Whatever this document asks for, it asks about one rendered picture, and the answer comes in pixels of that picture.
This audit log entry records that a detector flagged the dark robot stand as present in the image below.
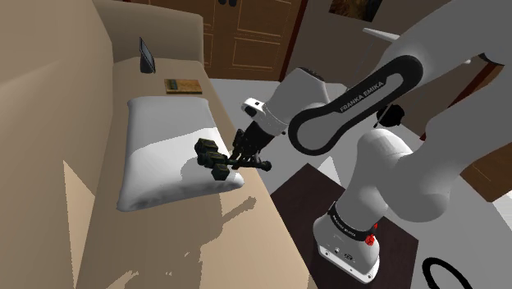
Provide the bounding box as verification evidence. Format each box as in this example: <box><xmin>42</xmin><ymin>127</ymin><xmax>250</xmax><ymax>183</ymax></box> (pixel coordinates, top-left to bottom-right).
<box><xmin>270</xmin><ymin>163</ymin><xmax>420</xmax><ymax>289</ymax></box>

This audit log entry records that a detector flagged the brown book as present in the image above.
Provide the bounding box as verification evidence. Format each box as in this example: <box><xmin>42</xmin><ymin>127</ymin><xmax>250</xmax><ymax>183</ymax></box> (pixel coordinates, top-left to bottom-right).
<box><xmin>163</xmin><ymin>78</ymin><xmax>203</xmax><ymax>96</ymax></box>

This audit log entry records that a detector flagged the white pillow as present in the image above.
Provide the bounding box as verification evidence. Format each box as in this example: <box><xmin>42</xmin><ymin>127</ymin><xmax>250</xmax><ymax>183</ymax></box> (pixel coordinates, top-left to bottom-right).
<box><xmin>116</xmin><ymin>95</ymin><xmax>246</xmax><ymax>213</ymax></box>

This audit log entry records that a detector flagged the brown wooden cabinet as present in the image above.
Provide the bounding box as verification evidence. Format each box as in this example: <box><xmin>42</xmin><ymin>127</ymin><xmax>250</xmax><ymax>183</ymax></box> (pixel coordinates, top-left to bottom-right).
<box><xmin>126</xmin><ymin>0</ymin><xmax>310</xmax><ymax>82</ymax></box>

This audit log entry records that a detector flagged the black standing tablet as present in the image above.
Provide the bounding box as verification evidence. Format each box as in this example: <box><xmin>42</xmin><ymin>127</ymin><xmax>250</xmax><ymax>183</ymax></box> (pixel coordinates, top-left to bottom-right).
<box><xmin>138</xmin><ymin>37</ymin><xmax>157</xmax><ymax>75</ymax></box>

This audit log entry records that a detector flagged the beige sofa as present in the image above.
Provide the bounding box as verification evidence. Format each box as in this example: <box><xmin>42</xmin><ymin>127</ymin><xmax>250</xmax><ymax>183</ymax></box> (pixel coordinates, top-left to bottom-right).
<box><xmin>0</xmin><ymin>0</ymin><xmax>318</xmax><ymax>289</ymax></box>

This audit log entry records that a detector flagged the brown wooden furniture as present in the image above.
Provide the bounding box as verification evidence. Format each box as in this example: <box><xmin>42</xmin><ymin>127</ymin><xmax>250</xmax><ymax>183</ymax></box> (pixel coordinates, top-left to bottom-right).
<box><xmin>459</xmin><ymin>59</ymin><xmax>512</xmax><ymax>204</ymax></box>

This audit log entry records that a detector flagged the dark wall picture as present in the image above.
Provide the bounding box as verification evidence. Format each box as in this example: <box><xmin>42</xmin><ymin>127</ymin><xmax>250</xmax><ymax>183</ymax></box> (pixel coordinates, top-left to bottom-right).
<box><xmin>328</xmin><ymin>0</ymin><xmax>386</xmax><ymax>23</ymax></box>

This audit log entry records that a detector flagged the black ring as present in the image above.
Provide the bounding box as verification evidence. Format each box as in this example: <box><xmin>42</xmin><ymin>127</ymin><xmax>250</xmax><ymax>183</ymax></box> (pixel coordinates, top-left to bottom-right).
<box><xmin>421</xmin><ymin>257</ymin><xmax>477</xmax><ymax>289</ymax></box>

